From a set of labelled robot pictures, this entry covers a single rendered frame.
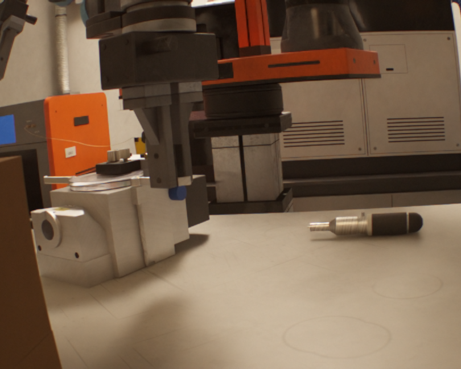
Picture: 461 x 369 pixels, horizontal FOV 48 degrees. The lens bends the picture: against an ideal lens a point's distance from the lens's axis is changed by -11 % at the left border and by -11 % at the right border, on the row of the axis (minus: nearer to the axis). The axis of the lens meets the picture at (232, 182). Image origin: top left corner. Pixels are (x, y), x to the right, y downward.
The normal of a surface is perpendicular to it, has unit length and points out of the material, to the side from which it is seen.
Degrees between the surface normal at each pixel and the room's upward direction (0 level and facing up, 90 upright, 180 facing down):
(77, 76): 90
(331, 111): 90
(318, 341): 0
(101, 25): 90
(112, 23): 90
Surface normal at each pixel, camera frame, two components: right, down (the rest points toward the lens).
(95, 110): 0.97, -0.04
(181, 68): 0.83, 0.01
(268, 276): -0.09, -0.98
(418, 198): -0.25, 0.17
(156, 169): -0.55, 0.18
